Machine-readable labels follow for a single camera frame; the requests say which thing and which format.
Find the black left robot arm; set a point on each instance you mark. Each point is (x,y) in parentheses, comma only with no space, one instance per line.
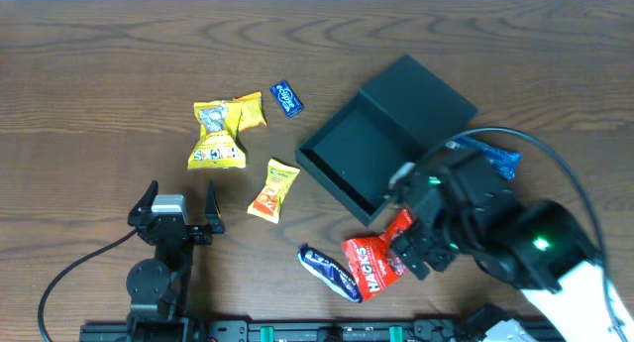
(158,287)

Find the dark blue wafer packet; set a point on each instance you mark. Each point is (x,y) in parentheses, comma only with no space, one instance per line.
(329,272)

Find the orange yellow snack packet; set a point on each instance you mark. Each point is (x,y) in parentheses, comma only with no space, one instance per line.
(279,180)

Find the small yellow biscuit packet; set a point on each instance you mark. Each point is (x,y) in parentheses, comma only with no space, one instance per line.
(251,111)

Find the yellow Hacks candy bag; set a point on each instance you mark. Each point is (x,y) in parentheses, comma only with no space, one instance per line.
(217,147)

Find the blue cookie roll pack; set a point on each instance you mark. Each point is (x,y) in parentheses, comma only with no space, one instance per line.
(504,162)

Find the blue eclipse mint tin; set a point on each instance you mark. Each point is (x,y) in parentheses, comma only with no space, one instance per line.
(286,99)

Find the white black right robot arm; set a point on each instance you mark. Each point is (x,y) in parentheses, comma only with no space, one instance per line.
(543,251)

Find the red Hacks candy bag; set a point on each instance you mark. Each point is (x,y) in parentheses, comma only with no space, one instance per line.
(373,266)

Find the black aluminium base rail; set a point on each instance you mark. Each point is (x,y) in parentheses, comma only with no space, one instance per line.
(413,330)

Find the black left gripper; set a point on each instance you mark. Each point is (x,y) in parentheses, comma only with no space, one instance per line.
(199,234)

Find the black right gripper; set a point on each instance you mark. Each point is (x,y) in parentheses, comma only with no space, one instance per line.
(413,260)

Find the black cardboard box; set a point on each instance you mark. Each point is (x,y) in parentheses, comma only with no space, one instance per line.
(393,119)

